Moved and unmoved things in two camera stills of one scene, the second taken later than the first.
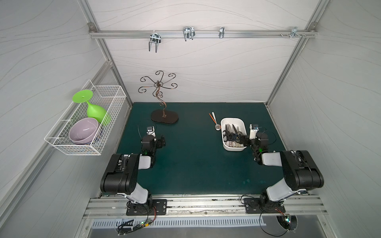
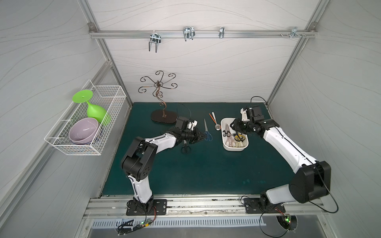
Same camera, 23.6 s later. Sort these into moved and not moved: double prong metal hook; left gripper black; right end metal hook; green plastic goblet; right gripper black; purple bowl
Moved: left gripper black; right gripper black
Not moved: double prong metal hook; green plastic goblet; purple bowl; right end metal hook
